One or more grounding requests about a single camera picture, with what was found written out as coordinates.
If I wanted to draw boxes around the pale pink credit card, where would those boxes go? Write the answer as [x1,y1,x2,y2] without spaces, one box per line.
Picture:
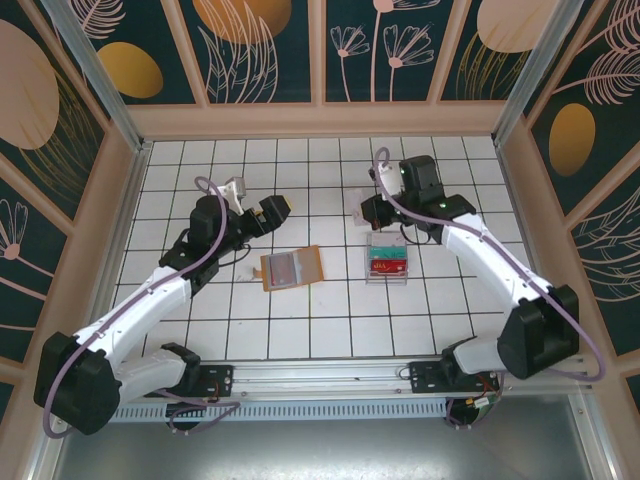
[348,188,374,226]

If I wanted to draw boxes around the orange leather card holder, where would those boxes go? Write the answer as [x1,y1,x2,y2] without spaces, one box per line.
[255,244,325,293]

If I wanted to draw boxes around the clear box with red card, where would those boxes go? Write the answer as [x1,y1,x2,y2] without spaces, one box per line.
[368,258,407,277]

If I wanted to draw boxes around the red silver credit card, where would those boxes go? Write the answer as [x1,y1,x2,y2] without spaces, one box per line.
[267,253,297,289]

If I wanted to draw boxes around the clear acrylic card stand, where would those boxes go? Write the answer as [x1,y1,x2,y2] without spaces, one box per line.
[363,230,410,287]

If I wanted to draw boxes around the green circuit board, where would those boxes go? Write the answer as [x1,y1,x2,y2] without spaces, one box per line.
[467,392,501,424]

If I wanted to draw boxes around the grey metal sheet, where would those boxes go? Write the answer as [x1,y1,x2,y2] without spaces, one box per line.
[29,394,616,480]

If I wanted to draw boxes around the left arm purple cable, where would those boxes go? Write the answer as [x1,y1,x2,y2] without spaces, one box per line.
[42,175,241,439]

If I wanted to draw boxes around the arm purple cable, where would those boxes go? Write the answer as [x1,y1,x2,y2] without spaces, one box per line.
[375,147,609,431]
[42,175,241,439]

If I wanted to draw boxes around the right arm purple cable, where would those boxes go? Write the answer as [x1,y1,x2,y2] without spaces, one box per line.
[375,147,609,431]

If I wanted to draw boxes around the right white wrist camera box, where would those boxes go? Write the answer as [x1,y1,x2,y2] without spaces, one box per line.
[369,162,404,201]

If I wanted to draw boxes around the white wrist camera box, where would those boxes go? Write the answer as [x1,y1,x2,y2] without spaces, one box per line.
[369,162,404,201]
[223,175,247,214]

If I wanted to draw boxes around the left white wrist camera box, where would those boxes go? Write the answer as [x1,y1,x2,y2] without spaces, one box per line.
[223,175,247,214]

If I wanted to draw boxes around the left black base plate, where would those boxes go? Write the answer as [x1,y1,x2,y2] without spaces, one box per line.
[143,364,235,399]

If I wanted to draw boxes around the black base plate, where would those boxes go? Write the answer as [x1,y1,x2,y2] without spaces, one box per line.
[143,364,235,399]
[408,360,501,395]

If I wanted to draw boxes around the aluminium mounting rail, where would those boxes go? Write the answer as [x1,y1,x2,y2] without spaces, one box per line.
[47,353,599,401]

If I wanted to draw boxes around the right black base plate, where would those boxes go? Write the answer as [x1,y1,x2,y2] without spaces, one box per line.
[408,360,501,395]

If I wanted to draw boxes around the aluminium frame post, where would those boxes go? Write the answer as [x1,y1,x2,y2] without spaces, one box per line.
[491,0,596,147]
[39,0,154,154]

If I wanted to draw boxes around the grey slotted cable duct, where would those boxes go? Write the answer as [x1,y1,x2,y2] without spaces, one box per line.
[112,398,451,422]

